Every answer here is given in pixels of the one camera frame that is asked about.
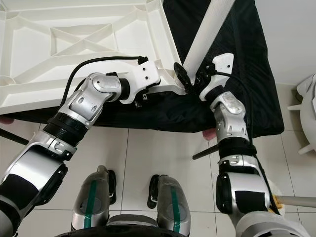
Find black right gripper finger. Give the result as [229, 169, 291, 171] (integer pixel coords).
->
[173, 62, 192, 88]

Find white plastic table top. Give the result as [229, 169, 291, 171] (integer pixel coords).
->
[0, 0, 186, 117]

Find silver robot right leg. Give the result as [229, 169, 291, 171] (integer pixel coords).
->
[147, 174, 192, 235]

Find silver robot leg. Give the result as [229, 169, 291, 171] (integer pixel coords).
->
[72, 165, 117, 230]
[147, 174, 192, 235]

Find white plastic furniture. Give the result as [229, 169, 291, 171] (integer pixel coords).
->
[287, 73, 316, 155]

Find silver robot left leg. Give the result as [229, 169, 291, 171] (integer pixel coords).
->
[72, 165, 117, 230]

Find black robot waist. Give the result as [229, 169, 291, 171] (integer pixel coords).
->
[54, 226, 223, 237]

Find yellow fried snacks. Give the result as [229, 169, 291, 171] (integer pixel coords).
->
[269, 194, 284, 214]

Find grey metal pole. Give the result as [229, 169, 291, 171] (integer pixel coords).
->
[279, 196, 316, 208]

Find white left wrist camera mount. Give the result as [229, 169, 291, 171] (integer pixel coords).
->
[121, 62, 161, 105]

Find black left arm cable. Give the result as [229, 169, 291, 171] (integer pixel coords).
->
[59, 55, 149, 109]

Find black table frame bar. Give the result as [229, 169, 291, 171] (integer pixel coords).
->
[0, 129, 29, 146]

